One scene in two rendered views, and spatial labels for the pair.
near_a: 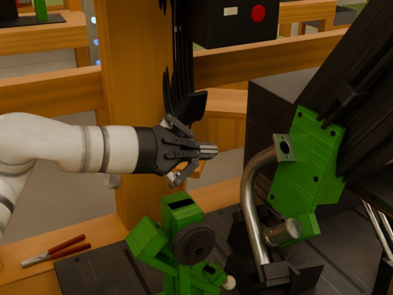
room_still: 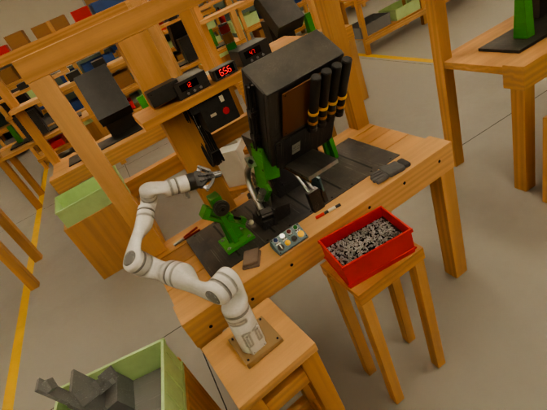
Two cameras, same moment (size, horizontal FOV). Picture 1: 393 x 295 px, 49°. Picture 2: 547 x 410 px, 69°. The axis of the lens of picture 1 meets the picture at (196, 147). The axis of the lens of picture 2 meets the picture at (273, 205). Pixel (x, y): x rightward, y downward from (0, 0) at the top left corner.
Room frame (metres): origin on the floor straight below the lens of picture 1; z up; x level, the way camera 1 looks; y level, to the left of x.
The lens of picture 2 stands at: (-0.94, -0.49, 1.96)
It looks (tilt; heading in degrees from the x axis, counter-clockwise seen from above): 31 degrees down; 11
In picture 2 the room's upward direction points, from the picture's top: 24 degrees counter-clockwise
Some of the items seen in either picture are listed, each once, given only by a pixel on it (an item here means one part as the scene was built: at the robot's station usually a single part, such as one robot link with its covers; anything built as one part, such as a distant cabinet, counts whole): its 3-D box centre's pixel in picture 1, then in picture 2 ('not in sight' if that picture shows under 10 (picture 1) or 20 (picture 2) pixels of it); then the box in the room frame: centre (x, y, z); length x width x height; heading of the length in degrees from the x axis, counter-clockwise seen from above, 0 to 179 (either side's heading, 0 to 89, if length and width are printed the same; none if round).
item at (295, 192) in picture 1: (315, 163); (265, 163); (0.70, -0.23, 1.17); 0.13 x 0.12 x 0.20; 117
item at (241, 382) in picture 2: not in sight; (256, 349); (-0.01, -0.05, 0.83); 0.32 x 0.32 x 0.04; 31
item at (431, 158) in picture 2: not in sight; (326, 230); (0.54, -0.39, 0.82); 1.50 x 0.14 x 0.15; 117
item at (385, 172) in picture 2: not in sight; (387, 170); (0.73, -0.75, 0.91); 0.20 x 0.11 x 0.03; 109
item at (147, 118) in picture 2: not in sight; (222, 78); (1.02, -0.14, 1.52); 0.90 x 0.25 x 0.04; 117
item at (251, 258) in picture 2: not in sight; (251, 258); (0.39, -0.06, 0.91); 0.10 x 0.08 x 0.03; 175
